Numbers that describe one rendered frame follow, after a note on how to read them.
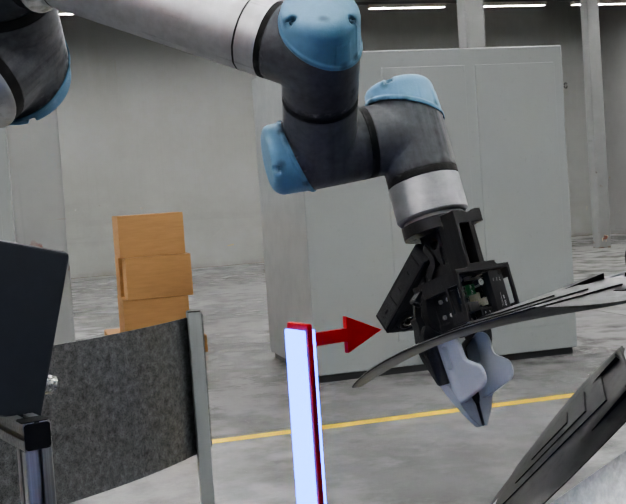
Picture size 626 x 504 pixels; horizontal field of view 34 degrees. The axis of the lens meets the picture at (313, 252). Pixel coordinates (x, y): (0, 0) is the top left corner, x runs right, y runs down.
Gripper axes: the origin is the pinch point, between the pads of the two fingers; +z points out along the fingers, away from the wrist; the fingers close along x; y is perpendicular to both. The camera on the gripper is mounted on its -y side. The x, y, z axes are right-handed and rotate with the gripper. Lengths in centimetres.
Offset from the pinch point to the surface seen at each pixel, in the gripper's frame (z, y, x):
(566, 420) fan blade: 2.6, 9.1, 3.2
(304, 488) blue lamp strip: 2.1, 23.7, -35.2
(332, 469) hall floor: 7, -335, 192
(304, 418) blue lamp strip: -2.1, 25.7, -35.1
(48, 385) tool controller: -14.9, -34.3, -31.1
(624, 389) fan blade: 1.1, 17.5, 2.8
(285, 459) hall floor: -3, -366, 186
